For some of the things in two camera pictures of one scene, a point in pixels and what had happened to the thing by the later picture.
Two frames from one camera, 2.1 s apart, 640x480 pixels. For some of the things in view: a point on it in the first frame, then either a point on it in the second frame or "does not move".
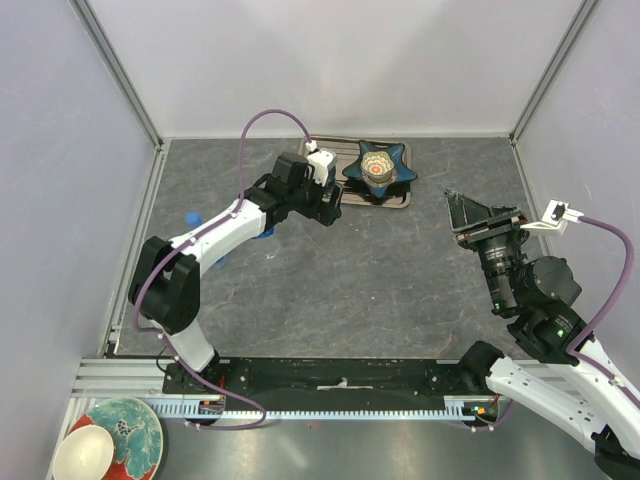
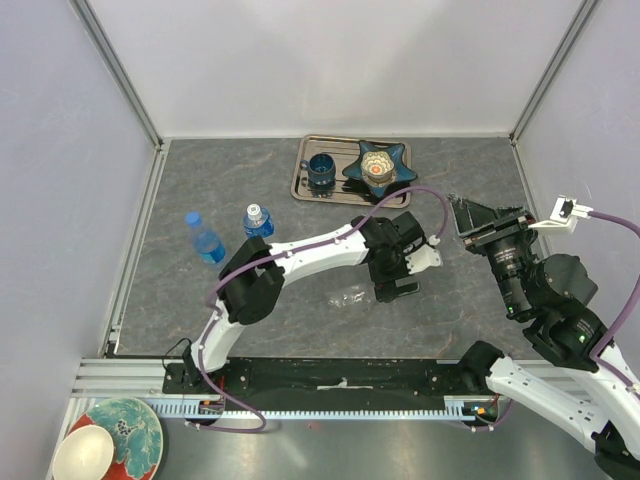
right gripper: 465,212 does not move
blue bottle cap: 194,219 does not move
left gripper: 325,213 → 385,288
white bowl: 85,452 does not move
